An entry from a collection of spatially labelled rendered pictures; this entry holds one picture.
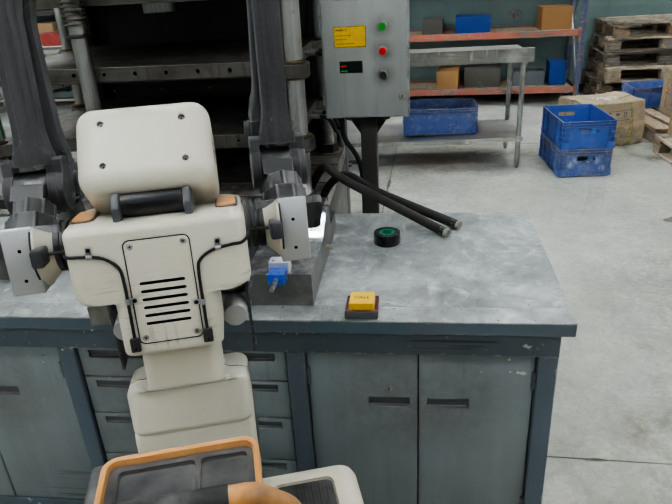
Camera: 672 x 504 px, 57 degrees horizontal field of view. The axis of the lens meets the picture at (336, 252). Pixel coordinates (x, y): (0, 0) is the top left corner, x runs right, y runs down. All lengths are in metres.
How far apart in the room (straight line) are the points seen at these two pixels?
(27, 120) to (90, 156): 0.20
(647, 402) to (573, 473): 0.52
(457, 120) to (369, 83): 3.03
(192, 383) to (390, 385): 0.67
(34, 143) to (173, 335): 0.42
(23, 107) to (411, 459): 1.30
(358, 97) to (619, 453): 1.53
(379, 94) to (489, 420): 1.16
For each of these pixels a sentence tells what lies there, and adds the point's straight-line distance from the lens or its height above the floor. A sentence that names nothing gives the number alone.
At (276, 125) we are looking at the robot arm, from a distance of 1.15.
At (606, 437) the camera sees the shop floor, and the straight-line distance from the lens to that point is 2.49.
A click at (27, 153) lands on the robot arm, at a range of 1.20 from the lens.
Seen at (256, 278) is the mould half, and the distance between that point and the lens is 1.56.
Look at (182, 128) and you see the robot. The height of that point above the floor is 1.36.
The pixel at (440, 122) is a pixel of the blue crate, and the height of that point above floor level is 0.36.
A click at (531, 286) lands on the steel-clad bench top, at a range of 1.67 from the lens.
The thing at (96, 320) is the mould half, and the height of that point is 0.82.
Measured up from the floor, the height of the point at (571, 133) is 0.34.
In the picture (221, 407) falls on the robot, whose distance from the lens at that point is 1.19.
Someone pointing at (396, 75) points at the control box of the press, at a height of 1.22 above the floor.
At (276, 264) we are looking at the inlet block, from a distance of 1.53.
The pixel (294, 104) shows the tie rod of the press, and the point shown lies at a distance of 2.15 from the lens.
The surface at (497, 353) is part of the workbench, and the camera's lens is 1.60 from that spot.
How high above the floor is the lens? 1.58
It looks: 25 degrees down
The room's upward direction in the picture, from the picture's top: 3 degrees counter-clockwise
